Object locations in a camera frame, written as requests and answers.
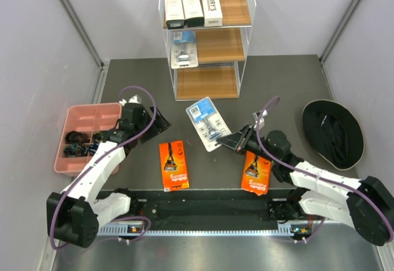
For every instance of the pink compartment tray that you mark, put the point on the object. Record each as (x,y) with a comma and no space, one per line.
(83,130)

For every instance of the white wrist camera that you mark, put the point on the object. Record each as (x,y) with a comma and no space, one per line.
(134,99)
(259,119)

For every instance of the orange gillette fusion box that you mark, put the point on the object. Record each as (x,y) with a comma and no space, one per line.
(256,174)
(173,166)

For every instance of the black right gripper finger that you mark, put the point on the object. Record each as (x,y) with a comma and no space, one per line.
(237,137)
(232,146)

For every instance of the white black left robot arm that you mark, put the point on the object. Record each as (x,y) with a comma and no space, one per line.
(75,216)

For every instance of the white wire wooden shelf unit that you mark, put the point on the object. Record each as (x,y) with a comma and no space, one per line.
(221,49)

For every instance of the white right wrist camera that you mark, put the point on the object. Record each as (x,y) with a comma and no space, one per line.
(259,119)

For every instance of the blue Gillette blister pack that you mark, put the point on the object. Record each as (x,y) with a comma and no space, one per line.
(184,50)
(208,123)

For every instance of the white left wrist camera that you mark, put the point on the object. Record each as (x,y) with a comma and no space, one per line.
(134,99)

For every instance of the white Harry's logo box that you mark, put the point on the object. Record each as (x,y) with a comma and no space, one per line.
(212,13)

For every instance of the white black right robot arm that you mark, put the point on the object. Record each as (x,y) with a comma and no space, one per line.
(365,205)

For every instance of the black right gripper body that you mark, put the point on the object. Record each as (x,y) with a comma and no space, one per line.
(253,145)

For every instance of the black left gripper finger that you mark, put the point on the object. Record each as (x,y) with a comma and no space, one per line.
(151,133)
(160,123)

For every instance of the black and beige bucket hat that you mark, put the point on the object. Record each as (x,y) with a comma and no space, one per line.
(334,133)

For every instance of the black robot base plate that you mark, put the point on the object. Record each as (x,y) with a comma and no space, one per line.
(208,209)

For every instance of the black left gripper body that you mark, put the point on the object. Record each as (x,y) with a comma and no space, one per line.
(146,121)

